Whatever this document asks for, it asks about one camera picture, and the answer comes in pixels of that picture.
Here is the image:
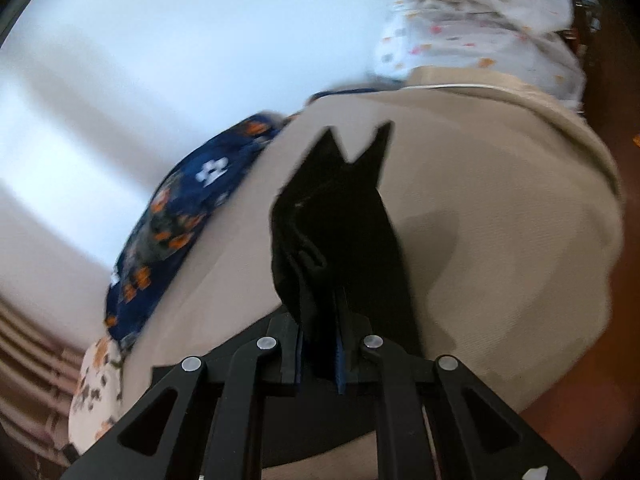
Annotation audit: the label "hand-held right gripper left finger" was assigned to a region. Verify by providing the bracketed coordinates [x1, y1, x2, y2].
[62, 312, 306, 480]

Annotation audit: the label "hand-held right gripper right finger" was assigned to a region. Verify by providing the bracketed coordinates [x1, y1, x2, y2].
[332, 287, 583, 480]

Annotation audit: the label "black pants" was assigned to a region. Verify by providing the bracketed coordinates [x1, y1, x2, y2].
[262, 121, 427, 467]

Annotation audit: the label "navy dog print blanket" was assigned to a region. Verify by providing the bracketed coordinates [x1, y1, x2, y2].
[102, 91, 361, 351]

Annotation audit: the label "white floral blanket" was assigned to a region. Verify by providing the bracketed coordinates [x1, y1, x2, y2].
[67, 335, 126, 456]

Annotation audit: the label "brown striped cloth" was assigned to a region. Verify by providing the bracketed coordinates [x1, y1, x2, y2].
[0, 295, 86, 480]

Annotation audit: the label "white printed quilt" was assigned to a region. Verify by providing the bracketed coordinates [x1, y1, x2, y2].
[370, 0, 588, 111]

